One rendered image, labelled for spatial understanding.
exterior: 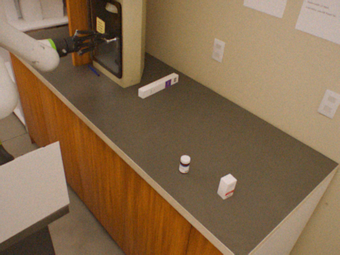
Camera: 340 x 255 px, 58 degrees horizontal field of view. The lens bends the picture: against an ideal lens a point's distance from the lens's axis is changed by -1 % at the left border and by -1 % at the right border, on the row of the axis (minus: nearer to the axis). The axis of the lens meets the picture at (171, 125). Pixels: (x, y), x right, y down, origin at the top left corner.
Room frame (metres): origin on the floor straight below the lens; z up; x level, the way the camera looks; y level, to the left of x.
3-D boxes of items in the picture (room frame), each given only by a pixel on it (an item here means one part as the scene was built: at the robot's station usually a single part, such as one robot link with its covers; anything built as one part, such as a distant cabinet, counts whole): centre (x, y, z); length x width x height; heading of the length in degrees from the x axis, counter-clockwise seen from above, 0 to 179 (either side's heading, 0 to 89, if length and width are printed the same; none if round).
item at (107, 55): (1.56, 0.40, 1.19); 0.30 x 0.01 x 0.40; 45
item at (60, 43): (1.33, 0.56, 1.20); 0.12 x 0.06 x 0.09; 45
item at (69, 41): (1.38, 0.51, 1.20); 0.09 x 0.07 x 0.08; 135
